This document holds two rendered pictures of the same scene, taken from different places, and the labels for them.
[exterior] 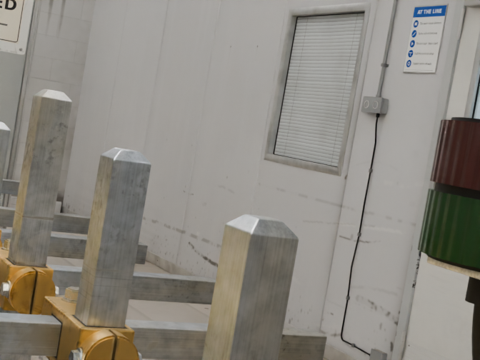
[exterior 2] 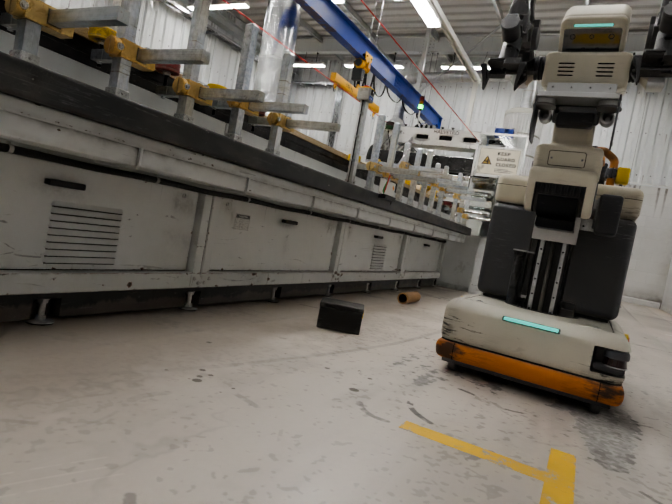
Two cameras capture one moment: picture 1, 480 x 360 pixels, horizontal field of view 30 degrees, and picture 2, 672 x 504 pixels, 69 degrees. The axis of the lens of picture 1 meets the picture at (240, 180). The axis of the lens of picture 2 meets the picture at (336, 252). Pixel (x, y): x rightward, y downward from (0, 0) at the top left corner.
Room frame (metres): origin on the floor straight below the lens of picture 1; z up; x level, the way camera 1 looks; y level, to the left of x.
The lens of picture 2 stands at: (-1.63, -2.60, 0.46)
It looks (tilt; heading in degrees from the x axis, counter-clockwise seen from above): 3 degrees down; 56
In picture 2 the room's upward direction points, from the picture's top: 10 degrees clockwise
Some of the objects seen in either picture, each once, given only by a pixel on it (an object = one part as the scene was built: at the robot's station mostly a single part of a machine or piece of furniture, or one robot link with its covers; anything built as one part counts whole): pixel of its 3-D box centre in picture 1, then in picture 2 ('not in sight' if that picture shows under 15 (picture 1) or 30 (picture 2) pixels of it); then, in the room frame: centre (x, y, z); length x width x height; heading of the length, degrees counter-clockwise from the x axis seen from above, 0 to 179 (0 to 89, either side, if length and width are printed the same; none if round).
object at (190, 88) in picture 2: not in sight; (193, 91); (-1.18, -0.97, 0.81); 0.14 x 0.06 x 0.05; 29
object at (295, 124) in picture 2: not in sight; (292, 124); (-0.70, -0.76, 0.84); 0.43 x 0.03 x 0.04; 119
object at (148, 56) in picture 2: not in sight; (146, 57); (-1.36, -1.12, 0.83); 0.43 x 0.03 x 0.04; 119
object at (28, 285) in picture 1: (18, 280); not in sight; (1.02, 0.23, 0.95); 0.14 x 0.06 x 0.05; 29
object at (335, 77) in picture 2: not in sight; (357, 94); (2.89, 4.24, 2.65); 1.71 x 0.09 x 0.32; 29
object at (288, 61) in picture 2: not in sight; (279, 112); (-0.76, -0.74, 0.88); 0.04 x 0.04 x 0.48; 29
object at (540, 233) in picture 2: not in sight; (576, 210); (0.08, -1.58, 0.68); 0.28 x 0.27 x 0.25; 118
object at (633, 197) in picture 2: not in sight; (557, 236); (0.28, -1.41, 0.59); 0.55 x 0.34 x 0.83; 118
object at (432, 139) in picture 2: not in sight; (434, 202); (2.61, 1.72, 0.95); 1.65 x 0.70 x 1.90; 119
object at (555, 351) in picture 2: not in sight; (534, 338); (0.19, -1.45, 0.16); 0.67 x 0.64 x 0.25; 28
